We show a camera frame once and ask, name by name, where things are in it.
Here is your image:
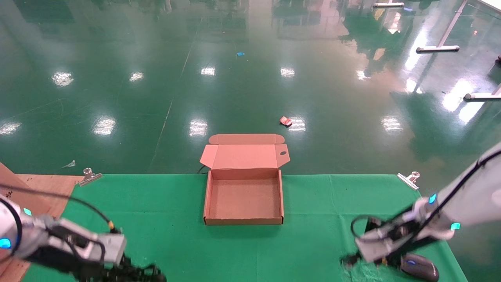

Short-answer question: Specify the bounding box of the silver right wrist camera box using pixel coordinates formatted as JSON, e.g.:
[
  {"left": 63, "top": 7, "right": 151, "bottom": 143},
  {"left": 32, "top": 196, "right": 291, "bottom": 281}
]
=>
[{"left": 355, "top": 228, "right": 402, "bottom": 264}]

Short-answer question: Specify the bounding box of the white table top corner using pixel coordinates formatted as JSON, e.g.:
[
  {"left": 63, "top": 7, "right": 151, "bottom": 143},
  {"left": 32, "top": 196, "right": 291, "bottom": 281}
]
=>
[{"left": 479, "top": 0, "right": 501, "bottom": 15}]

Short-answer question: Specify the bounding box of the open brown cardboard box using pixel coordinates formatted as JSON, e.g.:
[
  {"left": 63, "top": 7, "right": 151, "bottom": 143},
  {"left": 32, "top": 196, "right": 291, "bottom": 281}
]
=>
[{"left": 200, "top": 134, "right": 291, "bottom": 226}]

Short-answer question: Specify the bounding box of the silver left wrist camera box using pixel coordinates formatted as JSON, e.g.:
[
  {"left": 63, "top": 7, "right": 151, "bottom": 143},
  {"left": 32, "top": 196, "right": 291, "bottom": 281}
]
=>
[{"left": 88, "top": 233, "right": 127, "bottom": 265}]

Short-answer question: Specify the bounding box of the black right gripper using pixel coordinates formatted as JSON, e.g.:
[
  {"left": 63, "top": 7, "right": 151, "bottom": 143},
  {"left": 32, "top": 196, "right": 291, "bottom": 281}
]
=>
[{"left": 341, "top": 234, "right": 447, "bottom": 271}]

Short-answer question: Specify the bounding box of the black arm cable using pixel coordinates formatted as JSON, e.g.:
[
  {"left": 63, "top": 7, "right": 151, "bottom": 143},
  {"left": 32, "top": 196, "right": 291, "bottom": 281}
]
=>
[
  {"left": 0, "top": 183, "right": 115, "bottom": 232},
  {"left": 350, "top": 151, "right": 501, "bottom": 255}
]

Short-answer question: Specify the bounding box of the white table leg with foot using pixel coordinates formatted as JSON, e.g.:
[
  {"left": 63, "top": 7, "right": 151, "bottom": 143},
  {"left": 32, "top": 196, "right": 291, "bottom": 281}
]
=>
[{"left": 416, "top": 0, "right": 469, "bottom": 54}]

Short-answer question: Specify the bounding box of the green table cloth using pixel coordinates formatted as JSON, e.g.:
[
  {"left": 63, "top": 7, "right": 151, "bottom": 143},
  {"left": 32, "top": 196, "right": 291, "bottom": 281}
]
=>
[{"left": 22, "top": 174, "right": 468, "bottom": 282}]

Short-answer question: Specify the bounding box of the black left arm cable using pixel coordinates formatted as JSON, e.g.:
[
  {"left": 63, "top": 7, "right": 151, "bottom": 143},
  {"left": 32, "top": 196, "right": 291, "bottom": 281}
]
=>
[{"left": 0, "top": 183, "right": 115, "bottom": 232}]

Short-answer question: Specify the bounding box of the black computer mouse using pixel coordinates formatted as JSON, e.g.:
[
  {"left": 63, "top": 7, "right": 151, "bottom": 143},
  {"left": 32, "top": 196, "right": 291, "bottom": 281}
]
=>
[{"left": 400, "top": 253, "right": 440, "bottom": 282}]

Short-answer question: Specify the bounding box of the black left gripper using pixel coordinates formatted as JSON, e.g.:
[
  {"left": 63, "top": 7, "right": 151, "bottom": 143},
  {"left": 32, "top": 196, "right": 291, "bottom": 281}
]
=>
[{"left": 25, "top": 225, "right": 167, "bottom": 282}]

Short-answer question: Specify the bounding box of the white table foot bar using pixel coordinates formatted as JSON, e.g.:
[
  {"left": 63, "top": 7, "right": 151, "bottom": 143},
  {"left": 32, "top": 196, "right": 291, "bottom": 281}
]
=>
[{"left": 463, "top": 83, "right": 501, "bottom": 101}]

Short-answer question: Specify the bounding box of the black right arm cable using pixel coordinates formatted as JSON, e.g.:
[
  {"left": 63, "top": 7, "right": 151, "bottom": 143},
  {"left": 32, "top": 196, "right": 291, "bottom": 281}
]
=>
[{"left": 350, "top": 151, "right": 501, "bottom": 255}]

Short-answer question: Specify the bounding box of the silver metal binder clip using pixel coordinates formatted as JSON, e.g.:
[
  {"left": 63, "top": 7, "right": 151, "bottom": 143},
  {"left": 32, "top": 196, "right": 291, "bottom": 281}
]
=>
[
  {"left": 78, "top": 168, "right": 103, "bottom": 187},
  {"left": 397, "top": 171, "right": 421, "bottom": 191}
]

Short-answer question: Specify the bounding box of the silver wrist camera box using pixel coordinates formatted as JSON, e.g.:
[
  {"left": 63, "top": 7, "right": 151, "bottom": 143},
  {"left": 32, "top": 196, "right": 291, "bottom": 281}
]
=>
[
  {"left": 88, "top": 233, "right": 127, "bottom": 265},
  {"left": 355, "top": 228, "right": 402, "bottom": 264}
]

